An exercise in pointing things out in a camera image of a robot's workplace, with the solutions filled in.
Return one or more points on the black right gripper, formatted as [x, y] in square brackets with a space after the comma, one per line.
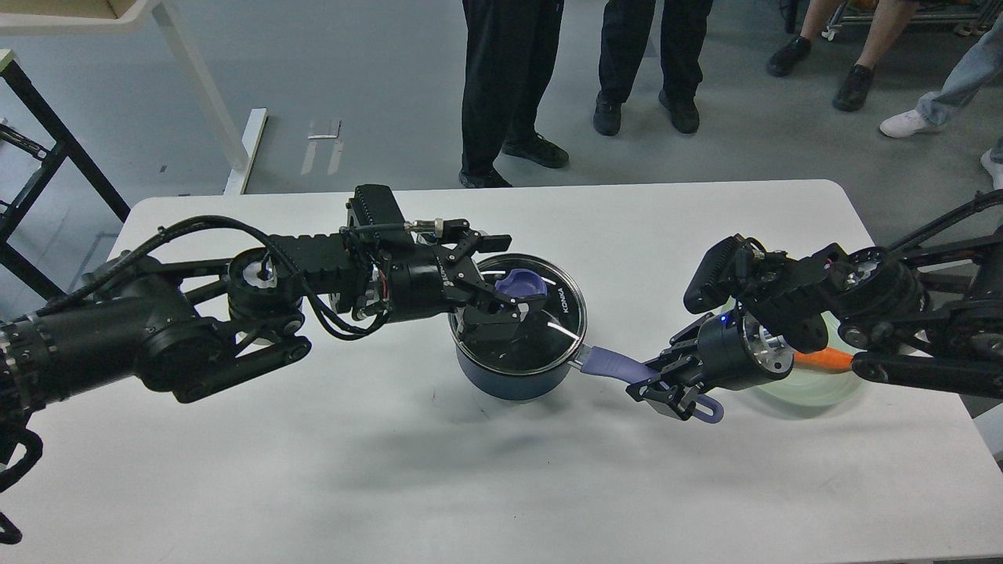
[727, 350]

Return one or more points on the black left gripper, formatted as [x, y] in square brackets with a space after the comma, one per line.
[423, 283]

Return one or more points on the glass lid with purple knob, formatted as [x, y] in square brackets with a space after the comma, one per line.
[541, 323]

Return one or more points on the blue saucepan with purple handle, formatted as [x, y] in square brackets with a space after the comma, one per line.
[587, 359]

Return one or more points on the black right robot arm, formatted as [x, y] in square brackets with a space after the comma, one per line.
[918, 316]

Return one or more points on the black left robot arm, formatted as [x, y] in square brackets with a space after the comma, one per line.
[210, 302]

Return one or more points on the clear glass plate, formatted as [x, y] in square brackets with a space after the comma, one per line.
[810, 389]

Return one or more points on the orange toy carrot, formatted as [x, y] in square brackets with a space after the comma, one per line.
[828, 361]

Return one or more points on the person in jeans white sneakers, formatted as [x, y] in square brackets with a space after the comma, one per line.
[981, 64]

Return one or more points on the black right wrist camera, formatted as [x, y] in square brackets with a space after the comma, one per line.
[715, 278]

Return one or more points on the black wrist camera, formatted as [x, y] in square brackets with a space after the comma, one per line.
[376, 219]
[715, 278]

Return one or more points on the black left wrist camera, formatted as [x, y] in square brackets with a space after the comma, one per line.
[376, 219]

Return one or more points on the black table frame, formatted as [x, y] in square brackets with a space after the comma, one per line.
[66, 149]

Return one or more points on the white desk frame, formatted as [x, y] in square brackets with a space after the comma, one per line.
[134, 71]

